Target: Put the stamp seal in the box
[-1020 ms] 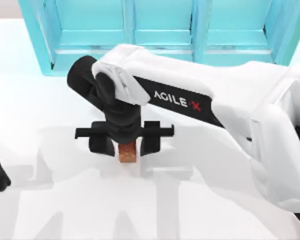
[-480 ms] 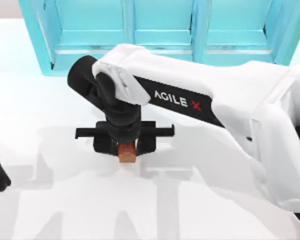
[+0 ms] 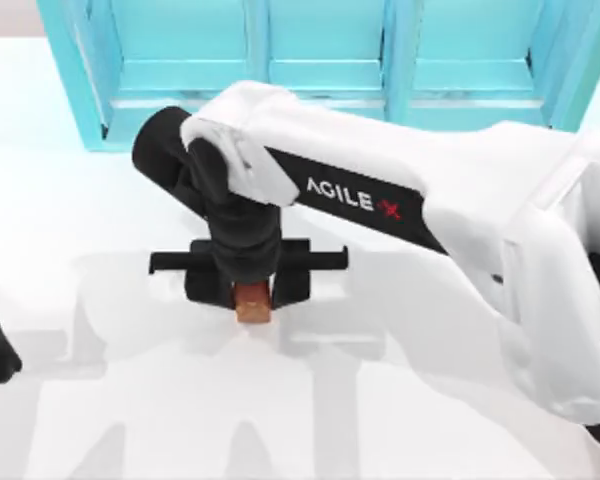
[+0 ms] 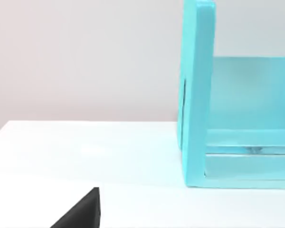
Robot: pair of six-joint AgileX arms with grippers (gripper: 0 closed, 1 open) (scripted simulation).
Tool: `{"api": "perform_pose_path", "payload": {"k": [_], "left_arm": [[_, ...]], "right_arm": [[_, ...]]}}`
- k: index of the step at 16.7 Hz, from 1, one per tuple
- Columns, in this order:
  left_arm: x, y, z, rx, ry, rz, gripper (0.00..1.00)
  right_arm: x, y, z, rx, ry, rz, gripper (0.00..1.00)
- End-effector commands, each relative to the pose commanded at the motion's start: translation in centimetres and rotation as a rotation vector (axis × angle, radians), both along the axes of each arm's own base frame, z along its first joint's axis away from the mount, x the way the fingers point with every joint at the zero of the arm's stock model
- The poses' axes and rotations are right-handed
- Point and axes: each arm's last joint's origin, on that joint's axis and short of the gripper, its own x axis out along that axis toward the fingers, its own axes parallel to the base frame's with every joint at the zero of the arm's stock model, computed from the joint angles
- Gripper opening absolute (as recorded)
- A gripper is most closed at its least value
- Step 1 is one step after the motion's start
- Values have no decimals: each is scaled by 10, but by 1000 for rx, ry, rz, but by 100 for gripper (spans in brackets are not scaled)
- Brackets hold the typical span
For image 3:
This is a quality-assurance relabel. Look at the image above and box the small brown bread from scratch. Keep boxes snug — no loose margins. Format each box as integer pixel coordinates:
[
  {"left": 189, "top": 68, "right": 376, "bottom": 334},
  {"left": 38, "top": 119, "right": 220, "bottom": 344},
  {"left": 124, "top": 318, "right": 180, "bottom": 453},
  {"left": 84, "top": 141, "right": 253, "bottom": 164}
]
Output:
[{"left": 233, "top": 280, "right": 274, "bottom": 326}]

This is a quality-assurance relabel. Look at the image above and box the light blue rack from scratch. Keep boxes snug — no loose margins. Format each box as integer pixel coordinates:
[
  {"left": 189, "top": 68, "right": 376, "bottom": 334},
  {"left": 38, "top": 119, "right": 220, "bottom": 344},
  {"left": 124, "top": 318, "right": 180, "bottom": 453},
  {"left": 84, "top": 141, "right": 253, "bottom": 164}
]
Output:
[{"left": 34, "top": 0, "right": 593, "bottom": 154}]

